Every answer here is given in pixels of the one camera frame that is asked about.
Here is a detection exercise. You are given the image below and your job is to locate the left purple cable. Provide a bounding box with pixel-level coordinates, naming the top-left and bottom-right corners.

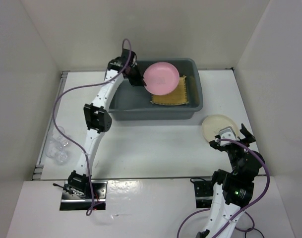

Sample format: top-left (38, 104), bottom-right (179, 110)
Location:
top-left (53, 38), bottom-right (133, 216)

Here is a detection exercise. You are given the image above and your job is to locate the black cable on floor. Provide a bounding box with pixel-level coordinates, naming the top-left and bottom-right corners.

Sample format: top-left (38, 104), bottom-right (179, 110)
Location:
top-left (236, 228), bottom-right (265, 238)

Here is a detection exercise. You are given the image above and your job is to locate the clear plastic cup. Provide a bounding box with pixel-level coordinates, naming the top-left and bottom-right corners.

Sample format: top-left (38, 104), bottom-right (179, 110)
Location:
top-left (45, 126), bottom-right (70, 165)

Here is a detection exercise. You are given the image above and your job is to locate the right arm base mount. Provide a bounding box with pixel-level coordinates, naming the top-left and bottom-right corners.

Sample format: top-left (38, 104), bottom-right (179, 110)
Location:
top-left (190, 177), bottom-right (213, 209)

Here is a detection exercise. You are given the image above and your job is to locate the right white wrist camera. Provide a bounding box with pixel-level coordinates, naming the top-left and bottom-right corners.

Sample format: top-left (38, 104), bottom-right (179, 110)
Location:
top-left (215, 126), bottom-right (237, 143)

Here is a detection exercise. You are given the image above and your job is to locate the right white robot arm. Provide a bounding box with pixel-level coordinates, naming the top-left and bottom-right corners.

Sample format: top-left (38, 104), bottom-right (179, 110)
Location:
top-left (196, 125), bottom-right (264, 238)

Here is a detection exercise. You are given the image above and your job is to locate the cream bear plate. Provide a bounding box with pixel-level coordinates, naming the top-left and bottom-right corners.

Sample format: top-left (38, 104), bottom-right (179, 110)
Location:
top-left (201, 115), bottom-right (240, 142)

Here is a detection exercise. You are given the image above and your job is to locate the grey plastic bin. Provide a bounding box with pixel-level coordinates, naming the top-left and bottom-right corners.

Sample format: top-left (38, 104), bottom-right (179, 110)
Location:
top-left (109, 58), bottom-right (204, 121)

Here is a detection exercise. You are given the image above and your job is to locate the yellow bamboo mat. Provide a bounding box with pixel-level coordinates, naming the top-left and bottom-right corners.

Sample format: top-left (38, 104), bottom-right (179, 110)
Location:
top-left (150, 75), bottom-right (188, 106)

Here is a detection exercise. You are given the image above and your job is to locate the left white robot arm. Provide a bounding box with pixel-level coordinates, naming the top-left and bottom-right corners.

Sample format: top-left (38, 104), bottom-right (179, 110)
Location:
top-left (68, 49), bottom-right (145, 198)

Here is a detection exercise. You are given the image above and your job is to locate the pink plastic plate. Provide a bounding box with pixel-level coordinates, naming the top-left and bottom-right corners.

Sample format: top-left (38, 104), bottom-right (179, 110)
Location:
top-left (143, 62), bottom-right (180, 96)

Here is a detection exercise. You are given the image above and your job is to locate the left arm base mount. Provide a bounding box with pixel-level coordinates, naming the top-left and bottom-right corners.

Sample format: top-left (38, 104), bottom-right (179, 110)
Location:
top-left (53, 180), bottom-right (108, 211)

